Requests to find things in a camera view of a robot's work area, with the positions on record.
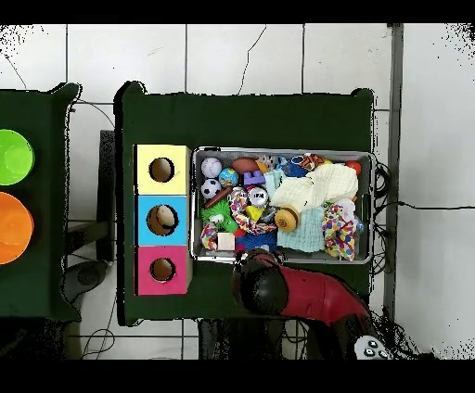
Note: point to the large colourful dotted cloth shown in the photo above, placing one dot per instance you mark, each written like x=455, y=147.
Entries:
x=339, y=231

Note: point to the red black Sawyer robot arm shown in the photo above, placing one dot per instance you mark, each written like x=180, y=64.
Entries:
x=315, y=293

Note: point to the clear mesh bin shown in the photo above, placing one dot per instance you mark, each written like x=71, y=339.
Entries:
x=207, y=256

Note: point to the wooden box with three holes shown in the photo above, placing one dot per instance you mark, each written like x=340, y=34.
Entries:
x=163, y=185

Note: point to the brown toy sausage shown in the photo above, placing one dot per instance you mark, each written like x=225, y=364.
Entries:
x=218, y=197

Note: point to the blue globe ball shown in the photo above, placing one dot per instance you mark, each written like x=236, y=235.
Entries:
x=228, y=177

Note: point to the black white soccer ball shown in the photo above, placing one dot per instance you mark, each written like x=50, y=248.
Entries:
x=210, y=188

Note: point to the green spiky toy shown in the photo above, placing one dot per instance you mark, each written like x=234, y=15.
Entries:
x=217, y=217

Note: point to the brown toy football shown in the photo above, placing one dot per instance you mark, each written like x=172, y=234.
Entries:
x=245, y=165

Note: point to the white baseball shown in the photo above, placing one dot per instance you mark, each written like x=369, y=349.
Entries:
x=211, y=167

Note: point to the toy hamburger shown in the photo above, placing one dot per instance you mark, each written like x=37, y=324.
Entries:
x=286, y=218

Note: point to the mint green cloth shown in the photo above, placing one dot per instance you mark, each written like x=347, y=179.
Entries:
x=302, y=231

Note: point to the dark green table cloth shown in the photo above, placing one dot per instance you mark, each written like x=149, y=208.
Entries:
x=245, y=122
x=33, y=289

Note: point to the cream yellow cloth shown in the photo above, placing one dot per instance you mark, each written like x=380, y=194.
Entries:
x=319, y=185

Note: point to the orange plastic bowl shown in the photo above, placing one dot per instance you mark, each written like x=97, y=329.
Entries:
x=15, y=226

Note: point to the green plastic bowl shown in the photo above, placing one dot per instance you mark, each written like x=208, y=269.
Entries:
x=15, y=157

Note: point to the black frame stand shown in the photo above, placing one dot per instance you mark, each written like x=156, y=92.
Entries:
x=107, y=167

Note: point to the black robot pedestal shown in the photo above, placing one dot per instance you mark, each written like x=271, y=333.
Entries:
x=241, y=341

